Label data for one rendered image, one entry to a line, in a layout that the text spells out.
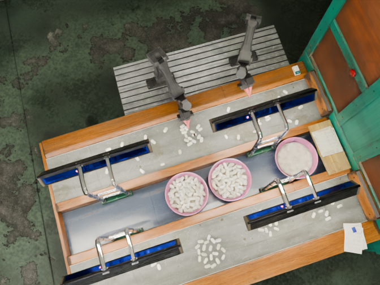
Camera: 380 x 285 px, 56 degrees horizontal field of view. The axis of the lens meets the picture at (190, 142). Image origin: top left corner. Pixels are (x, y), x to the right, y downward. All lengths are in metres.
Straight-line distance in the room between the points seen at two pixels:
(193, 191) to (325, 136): 0.90
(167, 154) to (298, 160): 0.83
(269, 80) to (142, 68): 0.89
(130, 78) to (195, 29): 1.13
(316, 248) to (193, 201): 0.78
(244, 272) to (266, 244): 0.21
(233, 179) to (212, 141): 0.28
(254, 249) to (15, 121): 2.32
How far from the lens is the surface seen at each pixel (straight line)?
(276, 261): 2.26
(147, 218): 2.32
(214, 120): 1.96
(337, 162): 2.40
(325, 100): 2.40
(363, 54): 2.02
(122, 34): 3.56
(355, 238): 2.39
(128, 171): 2.31
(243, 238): 2.25
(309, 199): 1.97
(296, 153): 2.38
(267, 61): 2.64
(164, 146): 2.31
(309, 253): 2.30
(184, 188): 2.25
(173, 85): 2.18
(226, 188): 2.26
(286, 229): 2.29
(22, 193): 3.32
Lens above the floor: 2.97
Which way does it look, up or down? 75 degrees down
